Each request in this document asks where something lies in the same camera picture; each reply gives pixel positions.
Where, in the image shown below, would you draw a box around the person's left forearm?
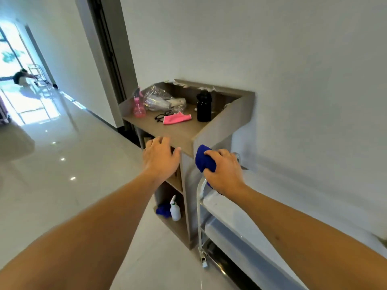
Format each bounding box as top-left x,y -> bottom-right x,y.
0,172 -> 161,290

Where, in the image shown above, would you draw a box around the person's right hand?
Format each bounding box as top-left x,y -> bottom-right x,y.
203,148 -> 246,199

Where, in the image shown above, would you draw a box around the stainless steel service trolley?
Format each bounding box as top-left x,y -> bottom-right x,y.
196,152 -> 387,290

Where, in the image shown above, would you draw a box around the dark blue rag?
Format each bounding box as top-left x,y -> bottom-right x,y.
155,202 -> 172,218

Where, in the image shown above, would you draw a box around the row of small stickers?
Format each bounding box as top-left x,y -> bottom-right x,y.
164,79 -> 217,93

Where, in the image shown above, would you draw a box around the white spray bottle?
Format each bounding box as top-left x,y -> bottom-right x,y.
169,194 -> 182,222

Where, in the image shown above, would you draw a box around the grey door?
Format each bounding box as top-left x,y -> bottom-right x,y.
73,0 -> 139,129

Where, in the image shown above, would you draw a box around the person's left hand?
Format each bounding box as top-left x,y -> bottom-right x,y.
142,136 -> 182,187

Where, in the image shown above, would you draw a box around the clear plastic bag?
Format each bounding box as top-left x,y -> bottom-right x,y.
142,84 -> 188,113

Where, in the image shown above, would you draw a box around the black bottle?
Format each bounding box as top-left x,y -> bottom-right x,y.
196,89 -> 213,123

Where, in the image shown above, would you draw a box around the tall hallway window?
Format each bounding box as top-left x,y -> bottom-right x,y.
0,20 -> 37,79

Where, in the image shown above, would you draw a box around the blue cloth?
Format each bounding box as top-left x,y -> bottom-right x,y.
194,144 -> 218,189

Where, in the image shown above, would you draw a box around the pink bottle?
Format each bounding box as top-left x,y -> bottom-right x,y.
133,87 -> 147,119

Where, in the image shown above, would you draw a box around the grey wooden service cabinet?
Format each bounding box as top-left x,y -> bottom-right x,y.
118,79 -> 256,250

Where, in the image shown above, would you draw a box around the pink cloth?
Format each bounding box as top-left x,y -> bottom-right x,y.
162,111 -> 193,126

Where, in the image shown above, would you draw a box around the black eyeglasses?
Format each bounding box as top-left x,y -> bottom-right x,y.
154,110 -> 175,123

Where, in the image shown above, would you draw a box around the metal rack trolley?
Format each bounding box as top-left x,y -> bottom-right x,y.
28,64 -> 54,89

